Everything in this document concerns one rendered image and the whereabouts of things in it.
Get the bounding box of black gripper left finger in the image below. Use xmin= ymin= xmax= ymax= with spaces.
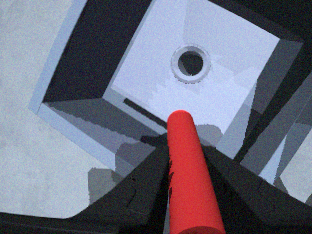
xmin=0 ymin=145 xmax=171 ymax=234

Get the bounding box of pale blue square plate with hole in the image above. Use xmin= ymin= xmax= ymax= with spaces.
xmin=111 ymin=0 xmax=279 ymax=148

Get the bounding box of red peg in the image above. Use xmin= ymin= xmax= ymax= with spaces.
xmin=168 ymin=110 xmax=225 ymax=234

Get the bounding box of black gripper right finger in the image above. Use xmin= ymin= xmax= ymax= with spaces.
xmin=201 ymin=146 xmax=312 ymax=234

